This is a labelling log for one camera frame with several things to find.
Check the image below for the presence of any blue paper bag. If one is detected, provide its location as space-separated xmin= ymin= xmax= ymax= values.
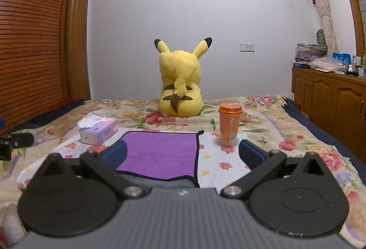
xmin=332 ymin=52 xmax=352 ymax=67

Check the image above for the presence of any white strawberry print cloth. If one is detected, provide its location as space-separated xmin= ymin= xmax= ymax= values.
xmin=17 ymin=127 xmax=259 ymax=190

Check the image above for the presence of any grey towel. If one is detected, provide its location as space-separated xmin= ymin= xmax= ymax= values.
xmin=117 ymin=171 xmax=198 ymax=190

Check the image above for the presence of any clutter on cabinet top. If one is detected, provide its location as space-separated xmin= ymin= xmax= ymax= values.
xmin=294 ymin=43 xmax=328 ymax=68

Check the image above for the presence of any wooden cabinet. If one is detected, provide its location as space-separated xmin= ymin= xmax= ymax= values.
xmin=291 ymin=65 xmax=366 ymax=166

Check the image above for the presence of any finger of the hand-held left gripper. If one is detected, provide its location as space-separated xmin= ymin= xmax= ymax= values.
xmin=0 ymin=133 xmax=35 ymax=162

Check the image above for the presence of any white plastic bag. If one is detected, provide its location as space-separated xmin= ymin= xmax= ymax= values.
xmin=310 ymin=56 xmax=347 ymax=73

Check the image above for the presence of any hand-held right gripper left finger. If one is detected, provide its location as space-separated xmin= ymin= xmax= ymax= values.
xmin=37 ymin=140 xmax=145 ymax=200

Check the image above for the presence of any yellow plush toy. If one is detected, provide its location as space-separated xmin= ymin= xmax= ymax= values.
xmin=154 ymin=37 xmax=213 ymax=117

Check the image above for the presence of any pink tissue box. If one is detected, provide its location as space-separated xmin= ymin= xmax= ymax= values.
xmin=77 ymin=116 xmax=119 ymax=147

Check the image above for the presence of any wooden slatted wardrobe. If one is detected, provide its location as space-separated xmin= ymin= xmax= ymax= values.
xmin=0 ymin=0 xmax=81 ymax=135

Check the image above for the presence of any purple towel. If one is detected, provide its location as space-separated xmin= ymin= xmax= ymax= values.
xmin=116 ymin=129 xmax=205 ymax=188

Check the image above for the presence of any wooden door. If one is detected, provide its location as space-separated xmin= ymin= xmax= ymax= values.
xmin=67 ymin=0 xmax=92 ymax=101

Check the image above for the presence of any grey woven fan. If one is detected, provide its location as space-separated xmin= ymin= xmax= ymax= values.
xmin=315 ymin=28 xmax=327 ymax=48

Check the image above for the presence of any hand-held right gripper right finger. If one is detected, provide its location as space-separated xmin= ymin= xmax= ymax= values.
xmin=220 ymin=139 xmax=329 ymax=199

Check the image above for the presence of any orange plastic cup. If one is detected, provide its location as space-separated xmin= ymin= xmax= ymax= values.
xmin=218 ymin=103 xmax=244 ymax=147

